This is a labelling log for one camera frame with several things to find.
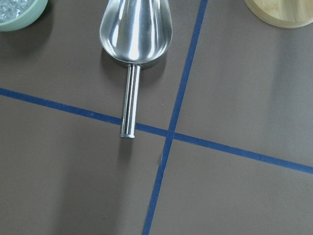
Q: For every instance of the wooden mug tree stand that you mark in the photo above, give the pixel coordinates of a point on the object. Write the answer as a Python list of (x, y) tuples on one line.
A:
[(282, 13)]

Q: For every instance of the green bowl of ice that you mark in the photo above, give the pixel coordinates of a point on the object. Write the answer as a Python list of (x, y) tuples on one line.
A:
[(18, 14)]

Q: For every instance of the steel ice scoop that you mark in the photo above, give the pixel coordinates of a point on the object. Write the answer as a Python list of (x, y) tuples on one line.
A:
[(137, 34)]

